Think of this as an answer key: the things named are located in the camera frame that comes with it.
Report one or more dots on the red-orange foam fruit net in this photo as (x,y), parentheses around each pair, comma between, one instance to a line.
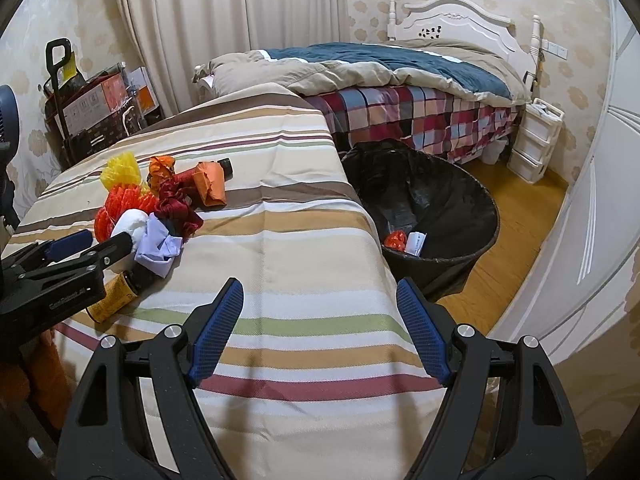
(107,212)

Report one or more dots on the small orange foam net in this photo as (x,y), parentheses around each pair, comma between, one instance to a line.
(395,241)

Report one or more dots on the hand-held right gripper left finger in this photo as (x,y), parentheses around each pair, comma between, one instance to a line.
(212,332)

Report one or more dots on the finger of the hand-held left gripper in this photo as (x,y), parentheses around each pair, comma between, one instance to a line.
(100,257)
(72,244)

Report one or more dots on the white and orange box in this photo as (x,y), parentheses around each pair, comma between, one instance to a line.
(145,92)

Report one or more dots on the white metal rack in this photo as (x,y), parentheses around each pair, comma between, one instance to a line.
(126,120)

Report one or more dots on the white wall switch plate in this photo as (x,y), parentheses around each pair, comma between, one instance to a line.
(555,49)

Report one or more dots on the lavender paper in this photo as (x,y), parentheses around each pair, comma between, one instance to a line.
(160,249)

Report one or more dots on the dark woven trash bin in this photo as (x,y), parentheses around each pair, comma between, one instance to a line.
(445,272)

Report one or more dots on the orange wrapper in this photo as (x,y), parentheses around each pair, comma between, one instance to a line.
(161,170)

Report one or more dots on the cream curtain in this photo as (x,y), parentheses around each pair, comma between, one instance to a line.
(225,10)

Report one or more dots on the white paper scrap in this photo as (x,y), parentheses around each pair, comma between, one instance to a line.
(415,244)

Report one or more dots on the orange paper piece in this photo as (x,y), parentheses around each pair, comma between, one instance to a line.
(210,185)

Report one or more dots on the dark woven basket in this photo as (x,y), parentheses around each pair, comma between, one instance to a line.
(100,133)

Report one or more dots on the white wardrobe door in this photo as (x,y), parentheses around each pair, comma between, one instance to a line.
(600,210)

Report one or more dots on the white tissue ball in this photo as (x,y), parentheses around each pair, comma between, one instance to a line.
(131,222)

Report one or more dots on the plaid bedsheet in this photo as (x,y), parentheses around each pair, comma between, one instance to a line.
(425,120)

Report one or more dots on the white wooden bed headboard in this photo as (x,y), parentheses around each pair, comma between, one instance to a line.
(450,17)

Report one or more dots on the cardboard box with orange print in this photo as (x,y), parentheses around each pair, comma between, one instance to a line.
(90,103)

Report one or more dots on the yellow card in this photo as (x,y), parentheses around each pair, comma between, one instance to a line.
(71,66)

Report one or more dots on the white plastic drawer cabinet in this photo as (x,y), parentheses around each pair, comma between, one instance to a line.
(532,146)

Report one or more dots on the dark red ribbon cloth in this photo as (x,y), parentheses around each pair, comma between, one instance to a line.
(175,206)

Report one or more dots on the red bottle with black cap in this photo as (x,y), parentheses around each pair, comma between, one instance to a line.
(186,181)

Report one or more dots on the striped tablecloth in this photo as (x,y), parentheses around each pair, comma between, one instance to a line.
(300,240)

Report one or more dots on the black bin liner bag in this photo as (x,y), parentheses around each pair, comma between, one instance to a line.
(440,195)

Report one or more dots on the black hand truck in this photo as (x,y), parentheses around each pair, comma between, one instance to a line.
(58,43)

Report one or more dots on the beige and blue quilt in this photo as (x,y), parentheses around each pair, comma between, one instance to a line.
(375,60)

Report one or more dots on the yellow foam fruit net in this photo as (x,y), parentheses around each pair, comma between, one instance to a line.
(120,172)

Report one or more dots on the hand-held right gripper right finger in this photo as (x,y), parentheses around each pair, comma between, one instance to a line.
(422,332)

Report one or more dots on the yellow bottle black cap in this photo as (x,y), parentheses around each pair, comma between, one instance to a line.
(107,301)

